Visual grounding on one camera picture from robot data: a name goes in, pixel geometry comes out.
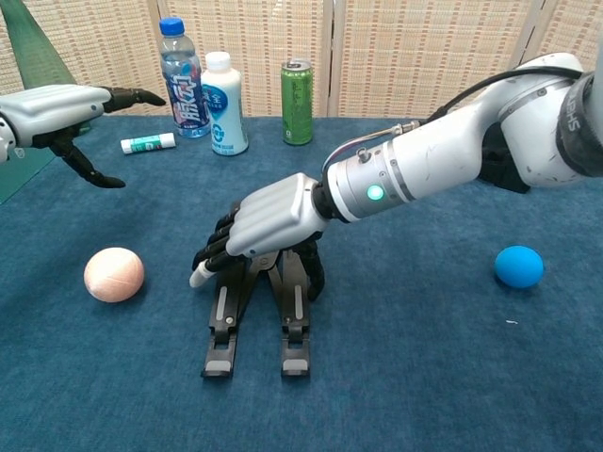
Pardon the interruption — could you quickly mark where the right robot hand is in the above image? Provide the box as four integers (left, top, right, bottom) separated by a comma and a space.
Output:
188, 172, 329, 302

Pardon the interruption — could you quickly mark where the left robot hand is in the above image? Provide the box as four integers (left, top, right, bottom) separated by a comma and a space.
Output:
0, 84, 167, 189

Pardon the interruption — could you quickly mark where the black folding laptop stand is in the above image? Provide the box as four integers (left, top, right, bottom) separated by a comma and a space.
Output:
201, 202, 326, 379

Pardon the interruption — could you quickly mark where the green glass spray bottle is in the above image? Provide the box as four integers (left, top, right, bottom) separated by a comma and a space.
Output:
0, 0, 92, 137

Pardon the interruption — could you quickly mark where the teal cardboard product box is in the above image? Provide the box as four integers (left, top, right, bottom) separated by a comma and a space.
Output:
0, 146, 57, 206

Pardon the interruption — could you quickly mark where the white green glue stick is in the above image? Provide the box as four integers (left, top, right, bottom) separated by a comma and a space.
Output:
120, 132, 177, 155

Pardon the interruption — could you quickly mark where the green drink can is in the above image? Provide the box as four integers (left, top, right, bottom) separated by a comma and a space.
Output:
281, 59, 315, 147

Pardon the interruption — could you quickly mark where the white plastic bottle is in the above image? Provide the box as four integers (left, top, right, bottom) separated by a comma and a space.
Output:
201, 51, 250, 157

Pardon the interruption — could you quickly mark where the blue-capped drink bottle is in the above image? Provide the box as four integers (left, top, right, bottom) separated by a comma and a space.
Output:
158, 17, 212, 138

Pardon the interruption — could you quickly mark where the pink ball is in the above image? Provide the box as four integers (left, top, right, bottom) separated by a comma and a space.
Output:
83, 247, 145, 303

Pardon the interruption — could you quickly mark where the bamboo folding screen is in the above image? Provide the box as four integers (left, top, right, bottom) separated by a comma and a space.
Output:
0, 0, 603, 122

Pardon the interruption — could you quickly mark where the blue table cloth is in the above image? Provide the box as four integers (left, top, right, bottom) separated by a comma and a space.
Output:
0, 114, 603, 452

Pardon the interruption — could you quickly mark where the blue ball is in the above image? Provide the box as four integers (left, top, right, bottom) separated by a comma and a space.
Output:
494, 245, 546, 289

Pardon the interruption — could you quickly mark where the black strap brace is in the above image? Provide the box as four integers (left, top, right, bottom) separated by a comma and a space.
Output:
478, 121, 532, 195

